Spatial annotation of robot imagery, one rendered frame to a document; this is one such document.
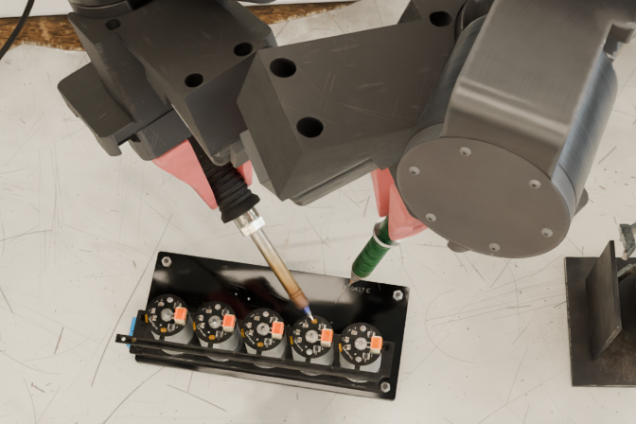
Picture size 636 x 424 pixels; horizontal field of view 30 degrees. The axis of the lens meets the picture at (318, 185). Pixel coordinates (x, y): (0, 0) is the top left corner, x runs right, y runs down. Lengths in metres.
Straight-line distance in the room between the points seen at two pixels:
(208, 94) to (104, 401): 0.30
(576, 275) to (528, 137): 0.42
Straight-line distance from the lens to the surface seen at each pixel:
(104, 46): 0.55
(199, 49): 0.52
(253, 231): 0.66
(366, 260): 0.60
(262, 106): 0.42
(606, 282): 0.70
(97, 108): 0.60
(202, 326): 0.68
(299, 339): 0.68
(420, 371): 0.74
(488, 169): 0.36
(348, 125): 0.41
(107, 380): 0.75
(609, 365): 0.75
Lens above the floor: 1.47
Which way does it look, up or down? 68 degrees down
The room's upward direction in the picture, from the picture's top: 3 degrees counter-clockwise
